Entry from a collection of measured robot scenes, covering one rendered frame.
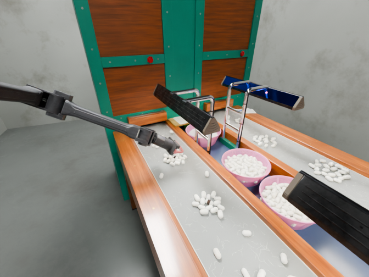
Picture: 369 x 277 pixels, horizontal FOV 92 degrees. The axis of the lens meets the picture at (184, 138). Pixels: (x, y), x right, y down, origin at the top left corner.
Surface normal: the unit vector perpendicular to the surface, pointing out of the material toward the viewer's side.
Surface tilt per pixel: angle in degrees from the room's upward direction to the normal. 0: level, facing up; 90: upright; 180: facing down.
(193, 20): 90
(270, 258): 0
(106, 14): 90
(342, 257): 0
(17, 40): 90
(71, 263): 0
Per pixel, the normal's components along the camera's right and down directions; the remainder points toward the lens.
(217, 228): 0.00, -0.86
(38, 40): 0.33, 0.48
